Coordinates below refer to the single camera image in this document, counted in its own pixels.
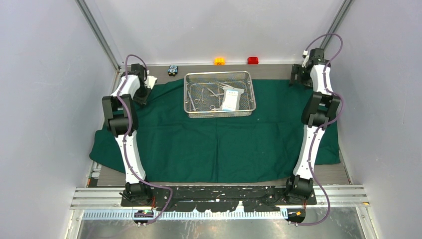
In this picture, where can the white sterile packet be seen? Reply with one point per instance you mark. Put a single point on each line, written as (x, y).
(231, 100)

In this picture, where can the green surgical drape cloth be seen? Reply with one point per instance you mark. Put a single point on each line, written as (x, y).
(263, 146)

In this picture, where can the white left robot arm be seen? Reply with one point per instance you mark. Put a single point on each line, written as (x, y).
(121, 120)

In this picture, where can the steel surgical forceps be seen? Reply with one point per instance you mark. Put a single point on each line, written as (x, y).
(196, 96)

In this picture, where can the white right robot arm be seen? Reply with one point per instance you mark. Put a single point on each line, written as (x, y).
(320, 109)

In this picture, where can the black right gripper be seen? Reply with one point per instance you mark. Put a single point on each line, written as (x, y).
(295, 69)

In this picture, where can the blue owl toy block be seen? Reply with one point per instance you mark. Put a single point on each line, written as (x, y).
(173, 70)

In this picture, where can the metal mesh instrument tray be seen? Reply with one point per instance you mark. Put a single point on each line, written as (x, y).
(228, 80)

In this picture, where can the yellow toy block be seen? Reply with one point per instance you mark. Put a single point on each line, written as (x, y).
(219, 61)

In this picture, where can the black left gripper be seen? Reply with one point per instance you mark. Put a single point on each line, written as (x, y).
(143, 100)

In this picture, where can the red toy block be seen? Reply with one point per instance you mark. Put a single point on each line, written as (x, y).
(252, 60)

